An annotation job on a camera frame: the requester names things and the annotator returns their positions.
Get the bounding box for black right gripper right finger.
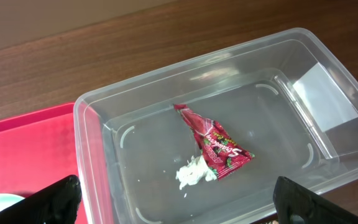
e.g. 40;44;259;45
273;176;358;224

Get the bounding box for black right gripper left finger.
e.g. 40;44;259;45
0;175;81;224

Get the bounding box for red snack wrapper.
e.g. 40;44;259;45
173;105;255;180

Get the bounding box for white napkin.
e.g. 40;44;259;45
175;156;218;190

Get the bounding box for red plastic tray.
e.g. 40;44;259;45
0;103;87;223

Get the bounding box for clear plastic bin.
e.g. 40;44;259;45
74;29;358;223

